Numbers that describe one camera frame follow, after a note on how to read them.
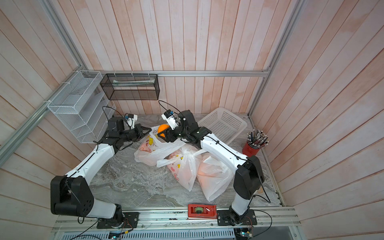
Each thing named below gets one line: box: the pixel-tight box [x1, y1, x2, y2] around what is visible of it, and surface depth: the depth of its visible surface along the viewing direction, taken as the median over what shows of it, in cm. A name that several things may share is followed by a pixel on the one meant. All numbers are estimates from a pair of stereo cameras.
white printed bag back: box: [134, 126, 186, 167], surface depth 83 cm
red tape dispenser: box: [187, 204, 218, 219], surface depth 73 cm
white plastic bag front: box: [197, 155, 235, 202], surface depth 79 cm
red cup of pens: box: [242, 129, 269, 157], surface depth 87 cm
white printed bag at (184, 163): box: [156, 144, 202, 192], surface depth 82 cm
